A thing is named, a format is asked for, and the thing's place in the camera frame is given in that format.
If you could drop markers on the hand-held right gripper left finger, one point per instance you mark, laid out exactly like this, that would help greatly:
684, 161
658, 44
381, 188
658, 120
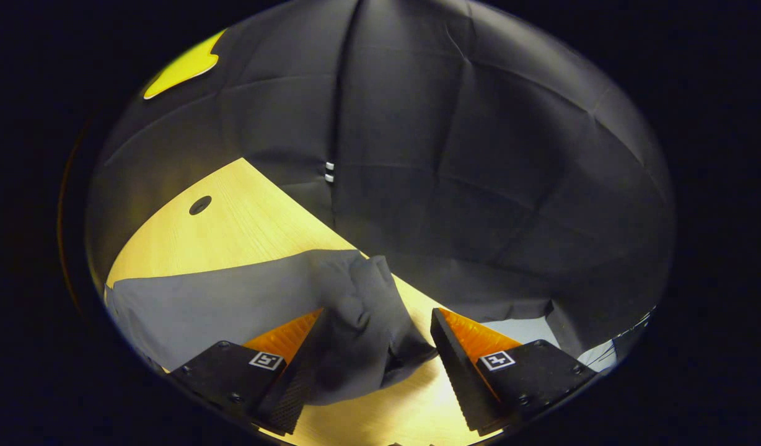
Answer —
290, 396

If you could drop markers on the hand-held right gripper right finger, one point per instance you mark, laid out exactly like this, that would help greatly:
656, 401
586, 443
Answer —
455, 365

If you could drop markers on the grey long-sleeved shirt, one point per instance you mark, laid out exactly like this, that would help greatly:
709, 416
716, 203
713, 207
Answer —
232, 297

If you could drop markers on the black backdrop cloth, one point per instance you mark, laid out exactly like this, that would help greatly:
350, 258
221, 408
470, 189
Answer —
479, 186

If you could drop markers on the round black table grommet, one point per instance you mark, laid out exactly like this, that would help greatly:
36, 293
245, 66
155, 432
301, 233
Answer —
200, 205

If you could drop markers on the small metal cloth clip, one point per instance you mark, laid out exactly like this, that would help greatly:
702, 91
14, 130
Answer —
329, 171

